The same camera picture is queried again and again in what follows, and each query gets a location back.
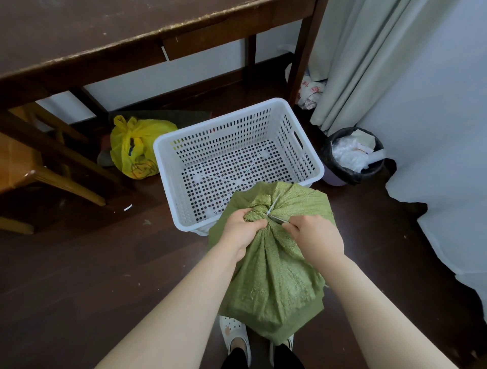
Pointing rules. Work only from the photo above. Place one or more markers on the white floral patterned bag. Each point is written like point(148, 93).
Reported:
point(310, 91)

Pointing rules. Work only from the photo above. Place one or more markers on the person's left hand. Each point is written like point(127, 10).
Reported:
point(234, 235)

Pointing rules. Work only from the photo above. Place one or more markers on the person's left fingers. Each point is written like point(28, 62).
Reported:
point(249, 222)

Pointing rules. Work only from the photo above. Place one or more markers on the person's right forearm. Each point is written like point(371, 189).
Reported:
point(376, 319)

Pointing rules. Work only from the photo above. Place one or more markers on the dark wooden table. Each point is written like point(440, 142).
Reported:
point(95, 34)

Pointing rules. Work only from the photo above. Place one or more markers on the crumpled white plastic waste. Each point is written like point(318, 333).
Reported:
point(350, 154)

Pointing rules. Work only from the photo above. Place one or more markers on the brown wooden chair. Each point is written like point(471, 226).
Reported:
point(34, 167)

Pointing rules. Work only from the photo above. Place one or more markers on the white left clog shoe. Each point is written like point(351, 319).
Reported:
point(234, 330)

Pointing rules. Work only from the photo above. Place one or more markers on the black trousers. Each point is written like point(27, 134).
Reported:
point(262, 359)

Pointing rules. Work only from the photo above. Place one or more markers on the person's right hand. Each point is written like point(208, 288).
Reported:
point(317, 239)

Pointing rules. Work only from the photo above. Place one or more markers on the white clog shoe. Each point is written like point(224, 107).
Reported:
point(290, 341)
point(234, 330)

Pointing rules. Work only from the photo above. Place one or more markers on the beige curtain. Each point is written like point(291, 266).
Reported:
point(365, 57)

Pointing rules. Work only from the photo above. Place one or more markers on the white perforated plastic basket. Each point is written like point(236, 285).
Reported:
point(236, 159)

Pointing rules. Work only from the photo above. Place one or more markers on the trash bin with black liner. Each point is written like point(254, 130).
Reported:
point(334, 167)

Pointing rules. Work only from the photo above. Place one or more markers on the white tag under table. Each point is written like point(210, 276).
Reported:
point(165, 53)

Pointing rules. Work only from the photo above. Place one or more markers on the white right clog shoe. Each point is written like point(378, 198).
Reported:
point(290, 341)

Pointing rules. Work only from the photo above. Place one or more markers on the white bed sheet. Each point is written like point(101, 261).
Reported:
point(437, 133)

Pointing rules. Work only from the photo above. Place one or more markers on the person's right fingers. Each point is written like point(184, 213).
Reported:
point(295, 226)

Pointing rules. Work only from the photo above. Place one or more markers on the green cloth bundle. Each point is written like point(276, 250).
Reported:
point(274, 281)

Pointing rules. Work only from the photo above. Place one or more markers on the yellow plastic bag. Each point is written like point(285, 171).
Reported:
point(135, 148)

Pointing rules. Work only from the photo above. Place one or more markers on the person's left forearm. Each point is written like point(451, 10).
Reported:
point(178, 319)

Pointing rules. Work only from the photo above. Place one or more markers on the small cardboard box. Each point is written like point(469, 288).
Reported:
point(363, 140)

